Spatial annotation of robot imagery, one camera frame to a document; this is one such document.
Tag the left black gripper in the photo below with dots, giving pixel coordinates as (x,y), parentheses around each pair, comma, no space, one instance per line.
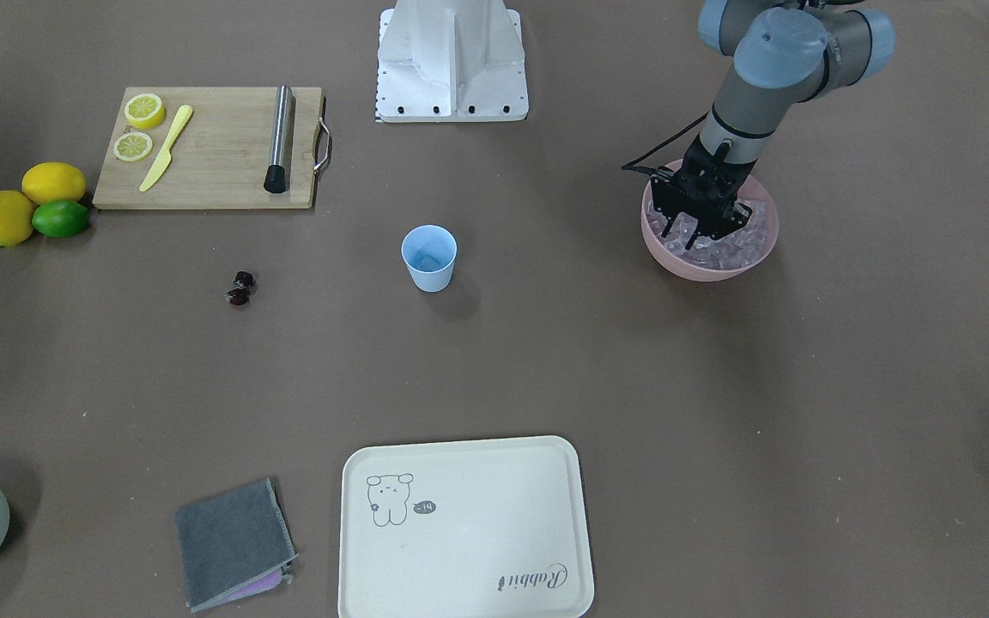
(740,184)

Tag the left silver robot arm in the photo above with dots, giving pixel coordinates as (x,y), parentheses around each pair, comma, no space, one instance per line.
(782,53)

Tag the pink bowl with ice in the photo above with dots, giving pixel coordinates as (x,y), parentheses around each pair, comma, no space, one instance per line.
(734,254)

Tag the light blue plastic cup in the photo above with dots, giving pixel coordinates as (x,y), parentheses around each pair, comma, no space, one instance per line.
(429,252)

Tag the dark red cherries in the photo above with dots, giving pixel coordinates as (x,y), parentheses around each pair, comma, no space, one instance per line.
(244,285)

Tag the beige plastic tray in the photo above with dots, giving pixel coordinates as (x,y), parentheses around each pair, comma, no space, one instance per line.
(472,528)

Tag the wooden cutting board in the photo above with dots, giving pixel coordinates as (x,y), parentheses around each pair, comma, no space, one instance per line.
(221,157)

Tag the yellow plastic knife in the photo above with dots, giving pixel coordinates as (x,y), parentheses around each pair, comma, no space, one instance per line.
(165,154)

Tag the lemon half slice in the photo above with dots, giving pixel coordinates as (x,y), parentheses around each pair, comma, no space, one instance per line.
(145,111)
(132,146)

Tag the grey folded cloth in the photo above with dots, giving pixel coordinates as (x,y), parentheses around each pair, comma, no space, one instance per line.
(233,545)

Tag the green lime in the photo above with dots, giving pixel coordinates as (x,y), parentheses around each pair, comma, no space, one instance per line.
(60,218)

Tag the yellow lemon near lime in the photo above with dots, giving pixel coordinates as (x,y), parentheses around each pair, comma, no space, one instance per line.
(53,181)

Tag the yellow lemon front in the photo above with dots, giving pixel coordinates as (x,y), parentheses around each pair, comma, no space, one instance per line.
(16,212)

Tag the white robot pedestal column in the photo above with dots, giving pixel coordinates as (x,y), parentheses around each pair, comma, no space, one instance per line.
(451,62)

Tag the black handled metal knife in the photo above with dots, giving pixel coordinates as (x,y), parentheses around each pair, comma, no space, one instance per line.
(277,175)

